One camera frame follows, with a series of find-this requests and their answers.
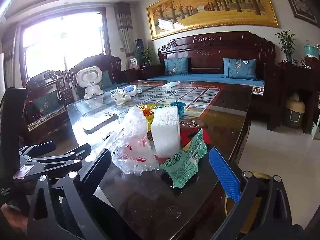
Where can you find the white foam block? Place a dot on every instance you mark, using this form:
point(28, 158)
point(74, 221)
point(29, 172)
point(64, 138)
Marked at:
point(166, 130)

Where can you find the dark wooden corner table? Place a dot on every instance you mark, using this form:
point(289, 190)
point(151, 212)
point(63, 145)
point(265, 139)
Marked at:
point(150, 72)

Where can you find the black tower speaker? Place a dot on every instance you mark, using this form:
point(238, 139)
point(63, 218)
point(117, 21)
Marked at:
point(139, 51)

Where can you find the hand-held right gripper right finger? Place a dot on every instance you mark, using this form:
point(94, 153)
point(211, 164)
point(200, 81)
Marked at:
point(222, 172)

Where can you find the patterned grey curtain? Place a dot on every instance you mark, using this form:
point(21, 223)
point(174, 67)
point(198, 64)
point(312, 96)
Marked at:
point(125, 30)
point(10, 55)

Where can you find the green snack wrapper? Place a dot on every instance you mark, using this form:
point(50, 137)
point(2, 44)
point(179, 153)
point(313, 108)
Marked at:
point(187, 165)

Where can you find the white ceramic figurine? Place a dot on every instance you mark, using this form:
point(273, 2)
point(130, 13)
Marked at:
point(121, 96)

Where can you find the green potted plant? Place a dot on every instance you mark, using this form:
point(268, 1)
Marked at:
point(147, 56)

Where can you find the large bright window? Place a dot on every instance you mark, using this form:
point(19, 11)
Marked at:
point(62, 42)

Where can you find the yellow crumpled paper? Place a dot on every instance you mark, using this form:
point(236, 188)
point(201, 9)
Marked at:
point(147, 108)

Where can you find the dark framed floral picture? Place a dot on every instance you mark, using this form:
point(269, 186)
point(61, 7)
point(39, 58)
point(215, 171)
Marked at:
point(301, 6)

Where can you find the blue floral cushion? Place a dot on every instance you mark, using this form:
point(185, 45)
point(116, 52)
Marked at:
point(238, 68)
point(176, 66)

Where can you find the white robot toy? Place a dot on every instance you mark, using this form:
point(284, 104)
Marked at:
point(88, 78)

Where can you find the red bordered photo poster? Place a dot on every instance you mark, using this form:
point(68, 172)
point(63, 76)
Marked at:
point(195, 95)

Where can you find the white tissue packet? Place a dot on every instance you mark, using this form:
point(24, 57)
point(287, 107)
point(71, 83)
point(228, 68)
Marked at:
point(170, 84)

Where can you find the red packet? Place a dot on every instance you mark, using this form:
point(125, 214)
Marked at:
point(186, 137)

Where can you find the carved dark wooden armchair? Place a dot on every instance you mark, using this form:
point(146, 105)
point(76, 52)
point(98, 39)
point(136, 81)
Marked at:
point(110, 65)
point(50, 82)

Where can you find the green crumpled paper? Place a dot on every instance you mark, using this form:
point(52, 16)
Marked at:
point(155, 105)

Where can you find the black tray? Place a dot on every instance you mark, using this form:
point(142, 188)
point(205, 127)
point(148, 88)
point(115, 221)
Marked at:
point(100, 123)

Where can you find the carved dark wooden sofa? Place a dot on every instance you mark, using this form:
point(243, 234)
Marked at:
point(212, 52)

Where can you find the teal floral armchair cushion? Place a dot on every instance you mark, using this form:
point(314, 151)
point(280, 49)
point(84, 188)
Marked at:
point(106, 80)
point(46, 102)

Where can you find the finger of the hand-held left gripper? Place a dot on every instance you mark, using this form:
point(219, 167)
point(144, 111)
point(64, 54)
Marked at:
point(80, 151)
point(45, 147)

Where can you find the yellow rimmed bin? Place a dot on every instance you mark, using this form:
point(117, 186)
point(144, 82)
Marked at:
point(258, 175)

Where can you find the orange crumpled paper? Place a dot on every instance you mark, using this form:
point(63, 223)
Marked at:
point(149, 122)

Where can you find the white and blue plastic bag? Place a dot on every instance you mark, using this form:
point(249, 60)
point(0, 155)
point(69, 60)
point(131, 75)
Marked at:
point(130, 90)

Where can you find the clear plastic bag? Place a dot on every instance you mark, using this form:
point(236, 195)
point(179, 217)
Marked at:
point(135, 140)

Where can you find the brown lettered cloth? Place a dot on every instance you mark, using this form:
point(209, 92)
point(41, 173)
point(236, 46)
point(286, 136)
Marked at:
point(192, 125)

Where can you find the potted bamboo plant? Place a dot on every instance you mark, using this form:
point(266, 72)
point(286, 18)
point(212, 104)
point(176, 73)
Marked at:
point(287, 42)

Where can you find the teal crumpled paper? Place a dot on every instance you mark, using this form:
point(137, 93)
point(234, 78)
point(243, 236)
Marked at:
point(178, 107)

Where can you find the gold framed tree painting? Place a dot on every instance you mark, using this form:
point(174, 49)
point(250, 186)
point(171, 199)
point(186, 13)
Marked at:
point(212, 7)

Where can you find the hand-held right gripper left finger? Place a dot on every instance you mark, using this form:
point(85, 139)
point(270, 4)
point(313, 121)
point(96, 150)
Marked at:
point(100, 170)

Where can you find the dark wooden side cabinet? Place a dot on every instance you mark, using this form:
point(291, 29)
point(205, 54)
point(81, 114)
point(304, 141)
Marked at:
point(287, 80)

